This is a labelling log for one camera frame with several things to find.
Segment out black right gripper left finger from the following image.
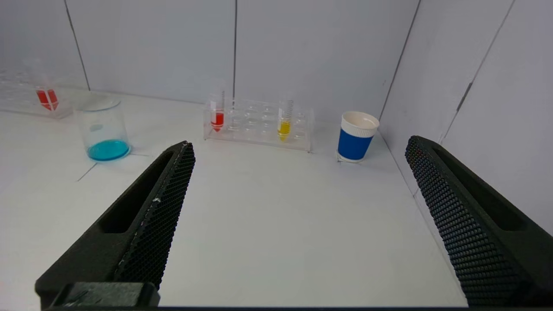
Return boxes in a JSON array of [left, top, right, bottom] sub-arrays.
[[35, 141, 196, 308]]

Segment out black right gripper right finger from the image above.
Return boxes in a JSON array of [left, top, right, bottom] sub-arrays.
[[405, 136, 553, 307]]

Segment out clear glass beaker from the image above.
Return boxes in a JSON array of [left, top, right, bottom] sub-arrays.
[[74, 98, 131, 162]]

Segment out red pigment test tube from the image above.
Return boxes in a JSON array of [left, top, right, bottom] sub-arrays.
[[210, 89, 226, 132], [35, 84, 59, 111]]

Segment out clear acrylic test tube rack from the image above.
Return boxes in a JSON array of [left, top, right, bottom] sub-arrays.
[[0, 69, 74, 119], [203, 97, 314, 152]]

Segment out yellow pigment test tube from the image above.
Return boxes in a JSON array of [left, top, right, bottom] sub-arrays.
[[277, 98, 294, 142]]

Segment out blue sleeved white paper cup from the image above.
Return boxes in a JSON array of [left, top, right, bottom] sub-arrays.
[[337, 111, 380, 163]]

